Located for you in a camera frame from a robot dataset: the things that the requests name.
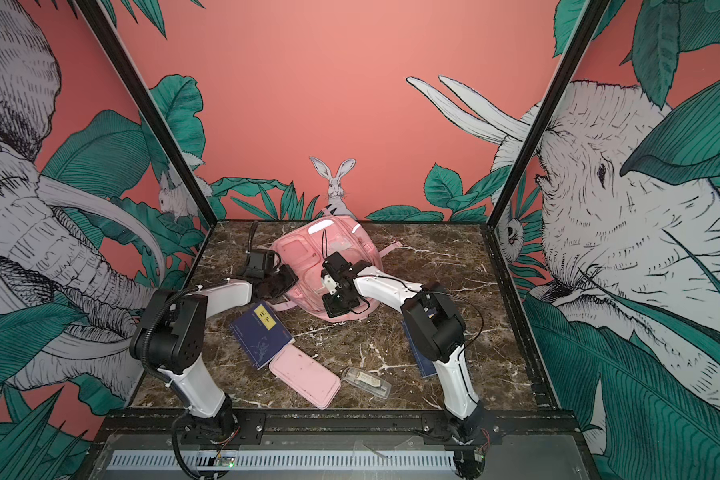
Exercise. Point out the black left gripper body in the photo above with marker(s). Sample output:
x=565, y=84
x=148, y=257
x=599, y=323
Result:
x=280, y=281

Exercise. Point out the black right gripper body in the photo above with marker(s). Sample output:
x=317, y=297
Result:
x=339, y=303

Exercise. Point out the dark blue notebook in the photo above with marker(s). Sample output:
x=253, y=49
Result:
x=425, y=366
x=261, y=334

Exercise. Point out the pink student backpack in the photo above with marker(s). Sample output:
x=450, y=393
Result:
x=306, y=248

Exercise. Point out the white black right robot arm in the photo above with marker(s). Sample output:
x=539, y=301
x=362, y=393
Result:
x=431, y=316

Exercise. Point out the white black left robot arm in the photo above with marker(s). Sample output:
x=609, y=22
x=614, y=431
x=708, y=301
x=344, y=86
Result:
x=170, y=335

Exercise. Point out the clear plastic eraser box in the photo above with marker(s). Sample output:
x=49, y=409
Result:
x=367, y=382

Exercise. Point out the pink pencil case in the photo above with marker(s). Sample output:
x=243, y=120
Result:
x=310, y=379

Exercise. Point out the white ventilation grille strip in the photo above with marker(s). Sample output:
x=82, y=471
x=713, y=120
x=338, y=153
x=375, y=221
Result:
x=206, y=461

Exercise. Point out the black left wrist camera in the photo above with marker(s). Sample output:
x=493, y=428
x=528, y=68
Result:
x=259, y=264

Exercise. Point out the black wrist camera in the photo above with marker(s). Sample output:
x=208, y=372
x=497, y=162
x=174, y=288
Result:
x=336, y=267
x=259, y=264

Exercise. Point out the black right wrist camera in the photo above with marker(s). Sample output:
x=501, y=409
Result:
x=336, y=267

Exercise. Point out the black front mounting rail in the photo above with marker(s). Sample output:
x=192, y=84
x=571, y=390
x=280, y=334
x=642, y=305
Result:
x=431, y=425

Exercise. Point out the black left corner frame post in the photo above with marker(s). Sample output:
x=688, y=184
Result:
x=104, y=31

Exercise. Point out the black corner frame post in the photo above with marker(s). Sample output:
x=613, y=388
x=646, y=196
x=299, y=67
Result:
x=104, y=31
x=588, y=22

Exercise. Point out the black right corner frame post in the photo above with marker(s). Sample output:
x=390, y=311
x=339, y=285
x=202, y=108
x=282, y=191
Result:
x=588, y=22

